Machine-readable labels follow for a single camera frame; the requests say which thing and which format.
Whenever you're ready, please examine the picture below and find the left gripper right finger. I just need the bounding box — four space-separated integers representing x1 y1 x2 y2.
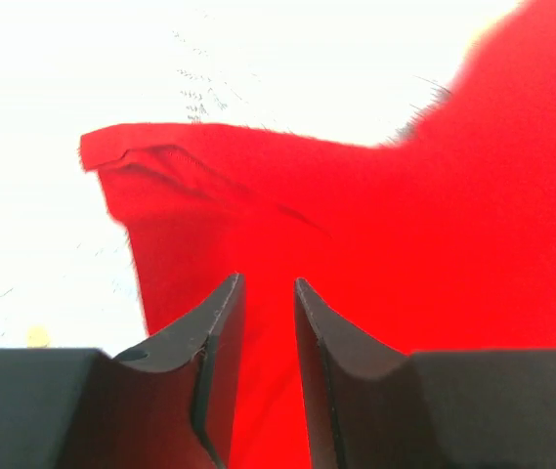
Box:
294 279 556 468

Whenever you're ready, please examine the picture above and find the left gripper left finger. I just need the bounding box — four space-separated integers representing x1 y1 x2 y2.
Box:
0 275 245 468

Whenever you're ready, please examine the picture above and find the red t shirt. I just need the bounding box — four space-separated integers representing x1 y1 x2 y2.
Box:
80 1 556 468

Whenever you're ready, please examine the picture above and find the floral table cloth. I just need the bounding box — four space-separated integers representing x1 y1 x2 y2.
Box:
0 1 515 353

